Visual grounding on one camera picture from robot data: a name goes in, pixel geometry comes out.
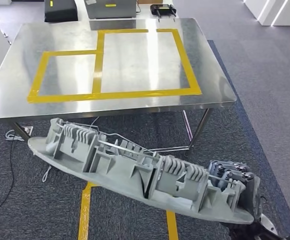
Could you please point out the black handheld controller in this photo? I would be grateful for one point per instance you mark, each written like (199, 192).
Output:
(163, 10)

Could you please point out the white table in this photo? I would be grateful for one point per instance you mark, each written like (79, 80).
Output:
(142, 13)

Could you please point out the grey plastic wheel cover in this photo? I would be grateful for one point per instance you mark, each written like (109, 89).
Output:
(125, 172)

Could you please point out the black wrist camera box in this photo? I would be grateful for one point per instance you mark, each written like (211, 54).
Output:
(245, 233)

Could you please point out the floor power socket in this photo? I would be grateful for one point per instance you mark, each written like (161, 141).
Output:
(27, 130)

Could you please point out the white lit partition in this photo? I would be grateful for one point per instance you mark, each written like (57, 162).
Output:
(272, 11)

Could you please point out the black carrying case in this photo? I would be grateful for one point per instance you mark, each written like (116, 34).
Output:
(60, 10)

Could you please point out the grey laptop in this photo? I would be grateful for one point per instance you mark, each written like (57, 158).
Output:
(109, 10)

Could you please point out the steel workbench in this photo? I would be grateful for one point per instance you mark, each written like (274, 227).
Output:
(134, 66)

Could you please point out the yellow floor tape square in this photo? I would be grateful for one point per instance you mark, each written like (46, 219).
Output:
(85, 212)

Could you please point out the yellow tape on workbench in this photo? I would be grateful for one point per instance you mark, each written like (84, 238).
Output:
(97, 66)

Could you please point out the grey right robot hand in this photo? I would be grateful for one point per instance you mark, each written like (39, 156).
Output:
(254, 198)

